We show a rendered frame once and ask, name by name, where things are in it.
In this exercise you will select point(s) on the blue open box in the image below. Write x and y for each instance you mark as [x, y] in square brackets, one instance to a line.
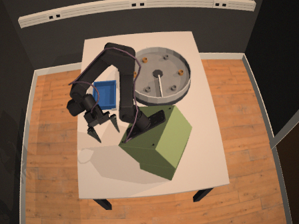
[107, 94]

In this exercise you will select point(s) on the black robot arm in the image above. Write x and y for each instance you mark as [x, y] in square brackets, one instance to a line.
[127, 110]

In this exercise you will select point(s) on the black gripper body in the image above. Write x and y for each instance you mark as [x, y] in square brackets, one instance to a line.
[102, 119]

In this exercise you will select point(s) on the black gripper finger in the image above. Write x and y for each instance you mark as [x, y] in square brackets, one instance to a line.
[95, 134]
[113, 121]

